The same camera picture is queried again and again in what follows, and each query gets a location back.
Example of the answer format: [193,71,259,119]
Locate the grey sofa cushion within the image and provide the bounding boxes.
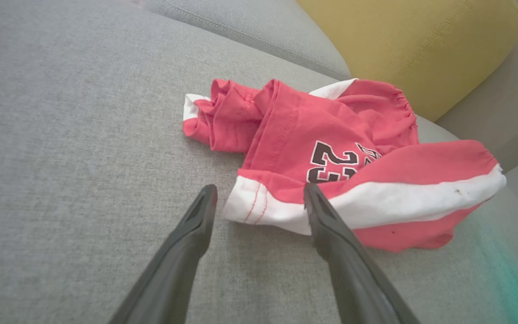
[142,0,352,81]

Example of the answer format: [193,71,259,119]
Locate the red shorts with white hem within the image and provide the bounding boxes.
[183,78,508,252]

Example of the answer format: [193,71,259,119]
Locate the yellow sofa cushion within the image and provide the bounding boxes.
[297,0,518,122]

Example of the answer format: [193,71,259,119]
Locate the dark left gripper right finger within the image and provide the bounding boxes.
[303,182,421,324]

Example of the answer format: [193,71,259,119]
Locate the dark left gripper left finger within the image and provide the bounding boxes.
[108,184,218,324]

